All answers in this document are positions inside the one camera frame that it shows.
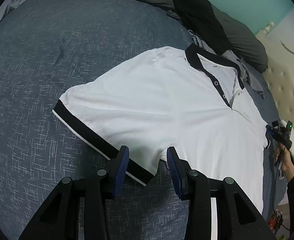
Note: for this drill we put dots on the blue patterned bed sheet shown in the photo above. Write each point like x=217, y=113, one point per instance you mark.
x=46, y=47

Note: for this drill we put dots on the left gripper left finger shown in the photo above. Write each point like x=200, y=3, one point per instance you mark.
x=76, y=209

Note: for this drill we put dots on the grey knit sweater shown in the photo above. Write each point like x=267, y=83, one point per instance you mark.
x=230, y=55

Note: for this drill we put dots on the cream tufted headboard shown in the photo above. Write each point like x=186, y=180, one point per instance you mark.
x=280, y=73

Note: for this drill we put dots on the white black-collared polo shirt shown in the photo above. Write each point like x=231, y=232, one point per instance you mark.
x=191, y=99

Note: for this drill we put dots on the black garment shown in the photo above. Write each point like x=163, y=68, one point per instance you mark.
x=198, y=16

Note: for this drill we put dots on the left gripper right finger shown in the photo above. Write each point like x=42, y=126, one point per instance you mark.
x=237, y=216

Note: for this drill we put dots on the person's right hand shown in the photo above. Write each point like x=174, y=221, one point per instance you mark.
x=287, y=165

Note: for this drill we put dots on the cardboard box clutter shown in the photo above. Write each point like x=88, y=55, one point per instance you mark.
x=275, y=221

